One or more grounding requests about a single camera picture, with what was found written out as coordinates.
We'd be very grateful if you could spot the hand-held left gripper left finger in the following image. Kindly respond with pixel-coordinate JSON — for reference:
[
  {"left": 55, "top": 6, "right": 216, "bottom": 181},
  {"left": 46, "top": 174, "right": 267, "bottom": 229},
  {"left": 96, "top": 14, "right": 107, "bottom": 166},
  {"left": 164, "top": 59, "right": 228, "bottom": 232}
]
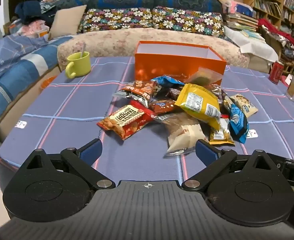
[{"left": 19, "top": 138, "right": 116, "bottom": 190}]

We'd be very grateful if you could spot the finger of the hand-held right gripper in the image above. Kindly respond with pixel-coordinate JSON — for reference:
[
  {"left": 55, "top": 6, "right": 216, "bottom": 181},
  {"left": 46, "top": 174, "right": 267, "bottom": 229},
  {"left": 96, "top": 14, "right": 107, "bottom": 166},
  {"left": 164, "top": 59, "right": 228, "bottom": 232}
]
[{"left": 267, "top": 154, "right": 287, "bottom": 172}]

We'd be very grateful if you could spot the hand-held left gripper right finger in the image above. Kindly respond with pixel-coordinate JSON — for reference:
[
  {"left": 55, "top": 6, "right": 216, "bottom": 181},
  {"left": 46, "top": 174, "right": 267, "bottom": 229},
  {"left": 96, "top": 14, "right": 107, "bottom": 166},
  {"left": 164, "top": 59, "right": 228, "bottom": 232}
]
[{"left": 182, "top": 139, "right": 283, "bottom": 192}]

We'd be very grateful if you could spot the orange plastic basket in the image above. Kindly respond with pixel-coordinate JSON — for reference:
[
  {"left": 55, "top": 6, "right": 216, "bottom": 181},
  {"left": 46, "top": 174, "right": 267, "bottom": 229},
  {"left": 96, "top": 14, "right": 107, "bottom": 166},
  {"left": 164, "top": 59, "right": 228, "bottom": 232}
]
[{"left": 134, "top": 41, "right": 227, "bottom": 85}]

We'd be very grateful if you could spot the gold snack packet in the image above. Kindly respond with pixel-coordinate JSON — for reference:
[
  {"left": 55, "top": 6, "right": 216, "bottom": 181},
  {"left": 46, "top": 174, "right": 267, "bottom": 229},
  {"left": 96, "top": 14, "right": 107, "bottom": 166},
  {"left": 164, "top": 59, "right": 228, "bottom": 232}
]
[{"left": 209, "top": 117, "right": 235, "bottom": 146}]

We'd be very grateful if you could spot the cream translucent snack packet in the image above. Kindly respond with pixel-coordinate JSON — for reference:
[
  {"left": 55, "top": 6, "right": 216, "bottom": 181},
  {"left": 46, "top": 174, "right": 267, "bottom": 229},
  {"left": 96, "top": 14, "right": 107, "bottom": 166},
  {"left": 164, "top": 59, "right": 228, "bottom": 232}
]
[{"left": 152, "top": 112, "right": 209, "bottom": 158}]

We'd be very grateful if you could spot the blue white snack packet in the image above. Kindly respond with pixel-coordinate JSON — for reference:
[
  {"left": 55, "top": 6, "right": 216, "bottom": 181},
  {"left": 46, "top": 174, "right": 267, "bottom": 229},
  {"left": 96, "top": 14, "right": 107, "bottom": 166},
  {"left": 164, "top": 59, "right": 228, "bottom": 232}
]
[{"left": 221, "top": 90, "right": 249, "bottom": 144}]

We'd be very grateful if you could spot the red peanut snack packet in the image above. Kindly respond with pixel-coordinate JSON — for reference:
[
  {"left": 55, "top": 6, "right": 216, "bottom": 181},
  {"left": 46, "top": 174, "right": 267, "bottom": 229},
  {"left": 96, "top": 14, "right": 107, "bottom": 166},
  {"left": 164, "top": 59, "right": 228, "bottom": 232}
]
[{"left": 97, "top": 100, "right": 157, "bottom": 140}]

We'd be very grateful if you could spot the yellow snack packet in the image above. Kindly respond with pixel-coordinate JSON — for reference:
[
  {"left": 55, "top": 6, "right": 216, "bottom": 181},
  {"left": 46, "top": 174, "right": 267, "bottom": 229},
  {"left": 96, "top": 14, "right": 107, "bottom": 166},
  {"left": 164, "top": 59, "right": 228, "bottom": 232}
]
[{"left": 174, "top": 83, "right": 222, "bottom": 131}]

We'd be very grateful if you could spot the blue checked tablecloth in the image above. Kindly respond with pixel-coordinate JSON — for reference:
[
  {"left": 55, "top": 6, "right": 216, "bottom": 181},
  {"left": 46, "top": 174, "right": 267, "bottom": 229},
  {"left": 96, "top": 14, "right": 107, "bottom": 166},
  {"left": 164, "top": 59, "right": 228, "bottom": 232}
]
[{"left": 0, "top": 56, "right": 294, "bottom": 193}]

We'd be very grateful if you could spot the beige cookie snack packet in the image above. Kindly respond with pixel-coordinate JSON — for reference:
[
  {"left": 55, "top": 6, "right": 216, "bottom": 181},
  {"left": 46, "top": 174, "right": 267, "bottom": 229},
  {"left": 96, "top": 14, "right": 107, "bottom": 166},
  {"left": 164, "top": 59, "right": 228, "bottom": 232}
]
[{"left": 229, "top": 94, "right": 259, "bottom": 118}]

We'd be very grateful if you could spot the reddish brown snack packet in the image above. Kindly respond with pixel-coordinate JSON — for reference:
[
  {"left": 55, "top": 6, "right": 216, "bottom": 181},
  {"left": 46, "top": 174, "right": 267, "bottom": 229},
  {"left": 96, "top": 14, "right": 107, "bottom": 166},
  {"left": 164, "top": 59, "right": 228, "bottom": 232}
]
[{"left": 149, "top": 99, "right": 179, "bottom": 113}]

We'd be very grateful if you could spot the dark brown snack packet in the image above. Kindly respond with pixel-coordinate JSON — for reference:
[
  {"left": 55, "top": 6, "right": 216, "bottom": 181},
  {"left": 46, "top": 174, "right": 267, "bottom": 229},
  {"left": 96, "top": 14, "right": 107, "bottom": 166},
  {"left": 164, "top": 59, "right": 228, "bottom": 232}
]
[{"left": 162, "top": 86, "right": 185, "bottom": 100}]

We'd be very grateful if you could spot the clear zip bag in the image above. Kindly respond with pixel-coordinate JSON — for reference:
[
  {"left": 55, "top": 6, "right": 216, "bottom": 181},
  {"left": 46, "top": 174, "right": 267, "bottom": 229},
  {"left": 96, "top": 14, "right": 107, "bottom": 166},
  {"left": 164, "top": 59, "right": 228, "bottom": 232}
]
[{"left": 184, "top": 67, "right": 224, "bottom": 85}]

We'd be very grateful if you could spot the orange chips snack packet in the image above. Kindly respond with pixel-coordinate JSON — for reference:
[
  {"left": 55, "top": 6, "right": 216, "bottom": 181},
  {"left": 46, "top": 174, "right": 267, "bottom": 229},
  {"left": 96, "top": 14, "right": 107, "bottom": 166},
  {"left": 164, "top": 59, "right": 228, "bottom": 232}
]
[{"left": 112, "top": 80, "right": 160, "bottom": 105}]

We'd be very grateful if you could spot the small blue snack packet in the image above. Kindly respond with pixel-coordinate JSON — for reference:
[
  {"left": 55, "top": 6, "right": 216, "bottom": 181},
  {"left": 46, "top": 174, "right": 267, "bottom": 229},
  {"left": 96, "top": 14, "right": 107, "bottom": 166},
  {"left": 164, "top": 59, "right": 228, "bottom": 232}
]
[{"left": 151, "top": 76, "right": 185, "bottom": 88}]

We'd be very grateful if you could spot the orange plastic object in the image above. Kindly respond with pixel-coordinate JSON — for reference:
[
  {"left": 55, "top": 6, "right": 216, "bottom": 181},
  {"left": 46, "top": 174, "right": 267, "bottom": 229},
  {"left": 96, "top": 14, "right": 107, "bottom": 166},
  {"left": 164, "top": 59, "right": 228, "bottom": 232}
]
[{"left": 39, "top": 76, "right": 56, "bottom": 90}]

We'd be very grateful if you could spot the green mug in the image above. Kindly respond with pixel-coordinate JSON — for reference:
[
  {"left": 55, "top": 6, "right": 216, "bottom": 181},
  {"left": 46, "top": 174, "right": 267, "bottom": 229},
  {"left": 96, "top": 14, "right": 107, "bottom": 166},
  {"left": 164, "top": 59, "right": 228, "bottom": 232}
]
[{"left": 65, "top": 52, "right": 91, "bottom": 78}]

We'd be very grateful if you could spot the red soda can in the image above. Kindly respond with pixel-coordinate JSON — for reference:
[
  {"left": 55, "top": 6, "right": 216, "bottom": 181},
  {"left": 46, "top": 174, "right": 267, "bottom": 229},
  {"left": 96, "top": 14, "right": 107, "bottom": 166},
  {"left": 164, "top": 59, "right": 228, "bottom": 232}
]
[{"left": 269, "top": 61, "right": 284, "bottom": 84}]

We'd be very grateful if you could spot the pink floral sofa cover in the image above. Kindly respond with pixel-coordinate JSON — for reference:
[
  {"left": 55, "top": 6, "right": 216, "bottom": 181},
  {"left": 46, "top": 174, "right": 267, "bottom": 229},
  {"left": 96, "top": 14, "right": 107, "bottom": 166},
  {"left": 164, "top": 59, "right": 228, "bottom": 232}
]
[{"left": 57, "top": 27, "right": 250, "bottom": 67}]

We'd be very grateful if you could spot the blue checked quilt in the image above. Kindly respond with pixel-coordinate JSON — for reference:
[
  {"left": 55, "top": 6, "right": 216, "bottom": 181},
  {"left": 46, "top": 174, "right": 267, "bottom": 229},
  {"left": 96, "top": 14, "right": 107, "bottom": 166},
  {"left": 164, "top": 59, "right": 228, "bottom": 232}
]
[{"left": 0, "top": 34, "right": 73, "bottom": 128}]

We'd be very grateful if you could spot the white cloth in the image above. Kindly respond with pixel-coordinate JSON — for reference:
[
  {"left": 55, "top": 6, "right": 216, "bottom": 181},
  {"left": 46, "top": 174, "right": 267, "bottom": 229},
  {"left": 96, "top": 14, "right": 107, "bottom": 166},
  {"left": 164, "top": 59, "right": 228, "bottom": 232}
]
[{"left": 223, "top": 26, "right": 279, "bottom": 62}]

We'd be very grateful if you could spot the beige pillow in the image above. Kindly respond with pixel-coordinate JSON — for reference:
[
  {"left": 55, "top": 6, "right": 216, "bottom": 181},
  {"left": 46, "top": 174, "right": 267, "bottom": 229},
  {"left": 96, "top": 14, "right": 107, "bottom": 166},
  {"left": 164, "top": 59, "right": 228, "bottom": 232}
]
[{"left": 48, "top": 5, "right": 87, "bottom": 39}]

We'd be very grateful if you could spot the daisy print cushion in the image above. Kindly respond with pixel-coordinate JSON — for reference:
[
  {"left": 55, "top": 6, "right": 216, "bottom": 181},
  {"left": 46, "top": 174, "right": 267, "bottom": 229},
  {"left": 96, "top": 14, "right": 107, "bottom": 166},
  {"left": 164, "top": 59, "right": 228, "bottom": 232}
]
[
  {"left": 83, "top": 8, "right": 154, "bottom": 33},
  {"left": 152, "top": 6, "right": 225, "bottom": 38}
]

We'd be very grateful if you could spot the red cloth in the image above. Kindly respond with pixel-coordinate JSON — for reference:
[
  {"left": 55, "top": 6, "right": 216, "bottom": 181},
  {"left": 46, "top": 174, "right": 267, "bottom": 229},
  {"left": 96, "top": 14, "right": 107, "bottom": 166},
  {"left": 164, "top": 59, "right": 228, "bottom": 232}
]
[{"left": 258, "top": 18, "right": 294, "bottom": 55}]

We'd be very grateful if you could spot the stack of books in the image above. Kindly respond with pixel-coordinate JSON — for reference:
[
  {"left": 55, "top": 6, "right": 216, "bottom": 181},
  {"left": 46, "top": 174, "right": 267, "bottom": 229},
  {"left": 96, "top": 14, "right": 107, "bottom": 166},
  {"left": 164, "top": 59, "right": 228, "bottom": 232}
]
[{"left": 224, "top": 14, "right": 259, "bottom": 30}]

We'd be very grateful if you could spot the pink floral cloth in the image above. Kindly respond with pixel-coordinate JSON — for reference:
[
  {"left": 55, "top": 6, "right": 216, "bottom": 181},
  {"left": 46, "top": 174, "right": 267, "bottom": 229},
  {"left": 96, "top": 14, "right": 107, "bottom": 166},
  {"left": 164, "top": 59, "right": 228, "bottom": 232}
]
[{"left": 18, "top": 20, "right": 50, "bottom": 38}]

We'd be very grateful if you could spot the white plastic bag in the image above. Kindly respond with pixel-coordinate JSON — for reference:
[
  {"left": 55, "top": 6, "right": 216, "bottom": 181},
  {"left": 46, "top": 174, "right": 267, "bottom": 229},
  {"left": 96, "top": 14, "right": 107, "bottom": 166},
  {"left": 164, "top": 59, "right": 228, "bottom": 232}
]
[{"left": 218, "top": 0, "right": 237, "bottom": 14}]

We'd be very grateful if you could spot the dark blue garment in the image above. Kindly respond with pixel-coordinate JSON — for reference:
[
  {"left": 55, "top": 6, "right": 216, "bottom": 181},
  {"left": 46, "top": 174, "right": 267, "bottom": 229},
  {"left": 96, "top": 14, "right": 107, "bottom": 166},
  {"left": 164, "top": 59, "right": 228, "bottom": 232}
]
[{"left": 15, "top": 0, "right": 55, "bottom": 25}]

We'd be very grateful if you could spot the wooden bookshelf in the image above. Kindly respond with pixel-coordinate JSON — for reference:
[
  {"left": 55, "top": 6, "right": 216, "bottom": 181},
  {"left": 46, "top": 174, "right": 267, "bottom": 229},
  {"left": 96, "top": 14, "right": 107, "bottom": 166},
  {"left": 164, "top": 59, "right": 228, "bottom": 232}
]
[{"left": 252, "top": 0, "right": 294, "bottom": 63}]

